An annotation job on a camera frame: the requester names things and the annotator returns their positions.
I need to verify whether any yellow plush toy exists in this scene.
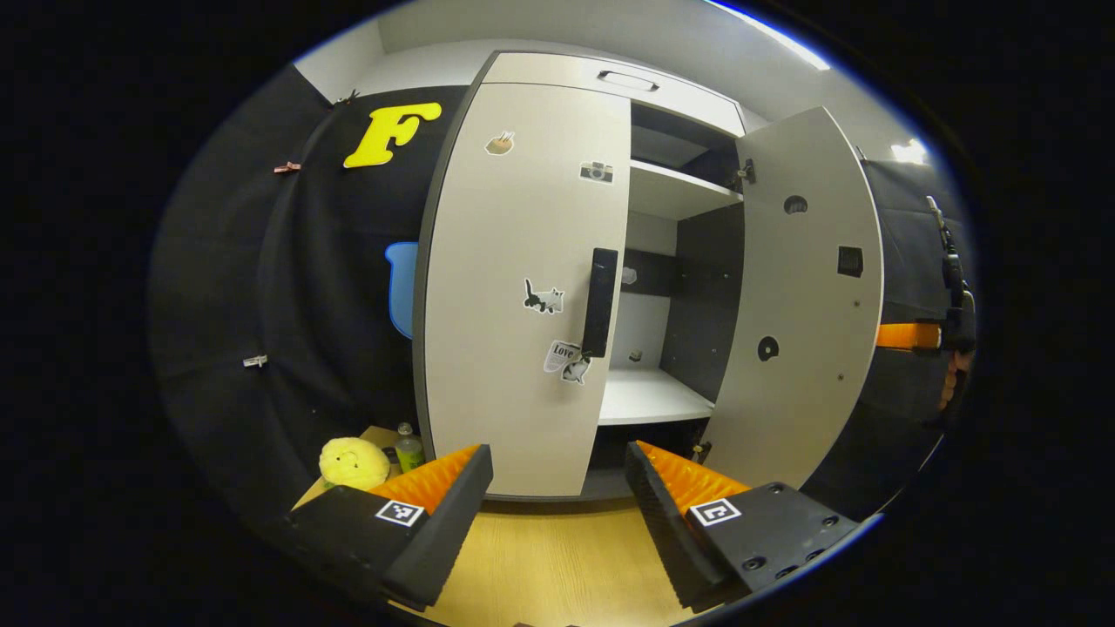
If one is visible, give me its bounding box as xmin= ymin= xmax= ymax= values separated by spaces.
xmin=319 ymin=437 xmax=391 ymax=491

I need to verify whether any white cabinet flap panel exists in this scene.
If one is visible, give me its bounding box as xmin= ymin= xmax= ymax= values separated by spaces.
xmin=479 ymin=51 xmax=747 ymax=137

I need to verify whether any white cabinet shelf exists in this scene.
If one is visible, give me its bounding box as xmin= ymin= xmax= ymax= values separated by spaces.
xmin=629 ymin=159 xmax=744 ymax=221
xmin=598 ymin=366 xmax=716 ymax=427

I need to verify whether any slim flap panel handle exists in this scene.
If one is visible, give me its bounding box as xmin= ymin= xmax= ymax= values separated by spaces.
xmin=597 ymin=70 xmax=660 ymax=93

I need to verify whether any black backdrop cloth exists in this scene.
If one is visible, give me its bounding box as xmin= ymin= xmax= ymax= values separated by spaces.
xmin=148 ymin=65 xmax=471 ymax=528
xmin=800 ymin=157 xmax=978 ymax=523

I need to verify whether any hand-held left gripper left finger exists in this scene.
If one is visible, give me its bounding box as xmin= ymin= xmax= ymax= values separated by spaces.
xmin=283 ymin=444 xmax=494 ymax=612

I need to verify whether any black door handle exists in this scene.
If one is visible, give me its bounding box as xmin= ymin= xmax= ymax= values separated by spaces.
xmin=581 ymin=248 xmax=619 ymax=359

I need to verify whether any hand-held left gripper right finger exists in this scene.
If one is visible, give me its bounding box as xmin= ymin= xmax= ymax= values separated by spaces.
xmin=625 ymin=441 xmax=882 ymax=613

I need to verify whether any white double-door shoe cabinet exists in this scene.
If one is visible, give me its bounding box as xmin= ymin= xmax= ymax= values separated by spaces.
xmin=411 ymin=51 xmax=752 ymax=504

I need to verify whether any white shoe cabinet door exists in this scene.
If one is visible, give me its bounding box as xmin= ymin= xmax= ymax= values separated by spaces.
xmin=416 ymin=83 xmax=632 ymax=500
xmin=697 ymin=106 xmax=885 ymax=490

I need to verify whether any green bottle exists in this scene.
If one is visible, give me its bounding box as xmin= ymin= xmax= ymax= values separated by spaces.
xmin=395 ymin=422 xmax=427 ymax=473

